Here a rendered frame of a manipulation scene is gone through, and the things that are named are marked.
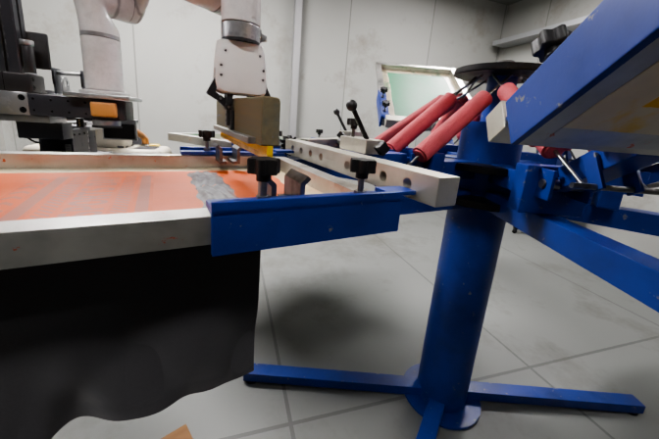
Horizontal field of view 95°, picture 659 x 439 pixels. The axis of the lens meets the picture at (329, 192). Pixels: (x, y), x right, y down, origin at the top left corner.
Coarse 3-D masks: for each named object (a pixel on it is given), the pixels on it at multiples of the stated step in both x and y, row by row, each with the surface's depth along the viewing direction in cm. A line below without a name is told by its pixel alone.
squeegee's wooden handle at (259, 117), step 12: (264, 96) 46; (240, 108) 57; (252, 108) 50; (264, 108) 46; (276, 108) 47; (240, 120) 57; (252, 120) 50; (264, 120) 46; (276, 120) 47; (252, 132) 51; (264, 132) 47; (276, 132) 48; (264, 144) 47; (276, 144) 48
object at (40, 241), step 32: (0, 160) 66; (32, 160) 69; (64, 160) 71; (96, 160) 74; (128, 160) 78; (160, 160) 81; (192, 160) 85; (288, 160) 90; (0, 224) 30; (32, 224) 30; (64, 224) 31; (96, 224) 32; (128, 224) 33; (160, 224) 34; (192, 224) 36; (0, 256) 28; (32, 256) 30; (64, 256) 31; (96, 256) 32
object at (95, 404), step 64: (128, 256) 40; (192, 256) 44; (256, 256) 49; (0, 320) 35; (64, 320) 38; (128, 320) 42; (192, 320) 46; (0, 384) 37; (64, 384) 41; (128, 384) 45; (192, 384) 50
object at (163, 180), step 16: (0, 176) 60; (16, 176) 61; (32, 176) 62; (48, 176) 63; (64, 176) 64; (160, 176) 71; (176, 176) 72; (224, 176) 77; (240, 176) 78; (272, 176) 82; (0, 192) 51
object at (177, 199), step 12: (156, 192) 58; (168, 192) 59; (180, 192) 59; (192, 192) 60; (240, 192) 63; (252, 192) 64; (156, 204) 51; (168, 204) 51; (180, 204) 52; (192, 204) 53
